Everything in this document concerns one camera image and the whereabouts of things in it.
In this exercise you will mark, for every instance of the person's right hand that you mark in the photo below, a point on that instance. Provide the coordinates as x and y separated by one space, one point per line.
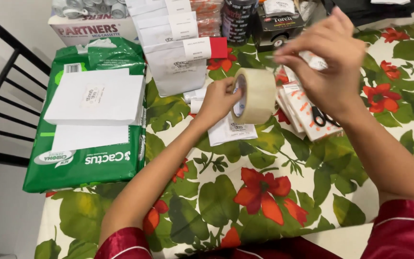
332 72

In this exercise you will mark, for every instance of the person's left hand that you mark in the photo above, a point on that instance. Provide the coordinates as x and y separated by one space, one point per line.
218 100

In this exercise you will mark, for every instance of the person's right fingers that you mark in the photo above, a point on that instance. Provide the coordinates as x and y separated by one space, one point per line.
311 43

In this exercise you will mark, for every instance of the person's left fingers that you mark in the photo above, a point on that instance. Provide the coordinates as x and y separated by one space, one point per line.
233 90

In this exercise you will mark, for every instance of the clear packing tape roll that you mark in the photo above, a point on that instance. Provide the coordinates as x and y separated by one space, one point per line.
259 93

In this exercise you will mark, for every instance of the single white orange-print packet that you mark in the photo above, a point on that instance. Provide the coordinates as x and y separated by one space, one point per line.
315 61

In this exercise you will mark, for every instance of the black lighter box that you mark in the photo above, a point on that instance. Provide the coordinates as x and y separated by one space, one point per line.
277 30

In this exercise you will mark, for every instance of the small white rolls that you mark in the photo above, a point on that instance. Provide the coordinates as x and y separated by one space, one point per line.
195 99

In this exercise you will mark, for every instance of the small white paper bag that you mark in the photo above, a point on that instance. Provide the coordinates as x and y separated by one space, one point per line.
230 133

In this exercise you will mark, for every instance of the red card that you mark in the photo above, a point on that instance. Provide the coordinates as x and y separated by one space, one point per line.
218 48

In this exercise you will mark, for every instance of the white packet with black print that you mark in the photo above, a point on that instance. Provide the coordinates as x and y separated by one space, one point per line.
279 6

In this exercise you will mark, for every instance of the large white labelled paper bag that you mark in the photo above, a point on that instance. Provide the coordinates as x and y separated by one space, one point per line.
178 75

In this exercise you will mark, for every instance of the dark folded cloth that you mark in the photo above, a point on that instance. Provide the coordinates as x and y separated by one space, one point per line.
368 12

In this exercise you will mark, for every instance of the black printed canister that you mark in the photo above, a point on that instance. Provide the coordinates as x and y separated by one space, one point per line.
237 21

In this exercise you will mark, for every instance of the stack of white orange-print packets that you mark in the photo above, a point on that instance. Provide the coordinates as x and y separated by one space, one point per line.
300 115

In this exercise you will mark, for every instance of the stack of red clear packets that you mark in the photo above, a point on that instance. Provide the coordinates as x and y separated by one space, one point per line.
208 18

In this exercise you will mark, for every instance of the floral tablecloth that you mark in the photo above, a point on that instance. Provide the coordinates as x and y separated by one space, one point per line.
257 187

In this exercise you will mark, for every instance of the large white envelope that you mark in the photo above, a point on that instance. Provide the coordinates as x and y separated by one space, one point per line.
95 97

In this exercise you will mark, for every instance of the white paper sheet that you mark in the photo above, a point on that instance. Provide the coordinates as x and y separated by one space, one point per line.
88 137

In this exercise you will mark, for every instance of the white carton with red print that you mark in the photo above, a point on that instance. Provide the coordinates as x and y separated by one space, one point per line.
84 32

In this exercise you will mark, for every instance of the heap of silver grey rolls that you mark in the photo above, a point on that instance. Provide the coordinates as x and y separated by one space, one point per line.
88 8

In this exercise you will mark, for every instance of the green paper ream package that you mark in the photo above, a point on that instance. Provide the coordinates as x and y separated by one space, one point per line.
84 169

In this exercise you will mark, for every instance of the red satin shirt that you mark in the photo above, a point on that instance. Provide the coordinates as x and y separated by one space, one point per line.
401 230

